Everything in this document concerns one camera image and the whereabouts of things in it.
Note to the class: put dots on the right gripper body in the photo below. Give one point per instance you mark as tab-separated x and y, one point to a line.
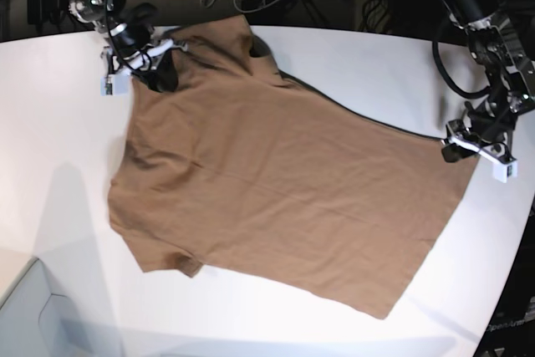
131	46

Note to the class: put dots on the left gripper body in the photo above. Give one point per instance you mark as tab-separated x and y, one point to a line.
492	121

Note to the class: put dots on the brown t-shirt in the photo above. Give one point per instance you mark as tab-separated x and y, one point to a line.
246	168

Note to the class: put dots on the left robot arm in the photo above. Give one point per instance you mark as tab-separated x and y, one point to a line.
496	45

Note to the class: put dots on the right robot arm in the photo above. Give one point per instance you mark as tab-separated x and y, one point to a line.
94	11

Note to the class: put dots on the white box at table corner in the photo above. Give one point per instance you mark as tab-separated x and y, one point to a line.
34	319

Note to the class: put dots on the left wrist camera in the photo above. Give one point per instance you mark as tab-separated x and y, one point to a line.
504	171

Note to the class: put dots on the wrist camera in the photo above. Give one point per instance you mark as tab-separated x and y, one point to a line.
504	171
115	85

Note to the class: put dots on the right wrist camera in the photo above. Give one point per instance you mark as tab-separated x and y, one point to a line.
115	85

